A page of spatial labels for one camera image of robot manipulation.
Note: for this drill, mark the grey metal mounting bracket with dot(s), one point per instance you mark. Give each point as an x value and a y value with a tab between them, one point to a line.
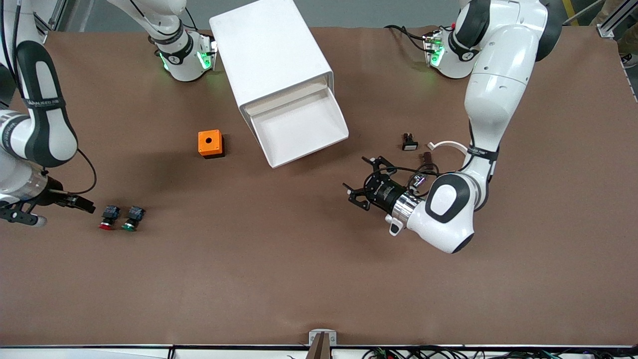
333	335

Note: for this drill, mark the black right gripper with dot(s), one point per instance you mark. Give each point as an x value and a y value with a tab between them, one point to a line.
54	198

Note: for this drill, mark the aluminium frame profile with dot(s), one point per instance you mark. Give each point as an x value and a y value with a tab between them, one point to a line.
605	31
57	15

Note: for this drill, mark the person in beige trousers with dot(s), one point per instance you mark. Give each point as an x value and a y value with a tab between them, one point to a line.
629	45

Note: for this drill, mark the black square push button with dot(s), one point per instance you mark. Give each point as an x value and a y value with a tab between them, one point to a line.
409	144

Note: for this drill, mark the chrome pipe fitting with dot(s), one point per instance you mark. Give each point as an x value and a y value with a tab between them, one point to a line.
418	180

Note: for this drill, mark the white drawer cabinet shell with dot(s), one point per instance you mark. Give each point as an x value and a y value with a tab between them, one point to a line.
269	50

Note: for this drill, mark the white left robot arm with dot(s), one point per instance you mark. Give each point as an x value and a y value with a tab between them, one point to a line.
498	89

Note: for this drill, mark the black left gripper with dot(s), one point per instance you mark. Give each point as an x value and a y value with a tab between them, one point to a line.
384	194

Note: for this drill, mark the orange box with hole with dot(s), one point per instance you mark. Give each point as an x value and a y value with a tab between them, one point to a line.
209	143

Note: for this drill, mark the brown camera post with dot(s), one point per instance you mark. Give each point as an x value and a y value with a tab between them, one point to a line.
319	349

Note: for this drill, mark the brown ridged block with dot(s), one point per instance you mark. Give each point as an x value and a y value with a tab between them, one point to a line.
427	158

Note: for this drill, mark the green push button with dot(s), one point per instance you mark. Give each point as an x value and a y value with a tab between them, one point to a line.
133	215

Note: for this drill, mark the white semicircular clamp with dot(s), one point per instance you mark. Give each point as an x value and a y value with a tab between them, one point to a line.
448	143

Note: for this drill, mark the white cabinet drawer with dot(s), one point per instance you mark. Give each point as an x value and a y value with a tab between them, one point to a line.
299	124
279	98

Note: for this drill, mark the white table edge rail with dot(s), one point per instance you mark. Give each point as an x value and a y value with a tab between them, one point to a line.
99	354

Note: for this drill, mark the red push button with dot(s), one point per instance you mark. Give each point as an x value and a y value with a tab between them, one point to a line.
109	214

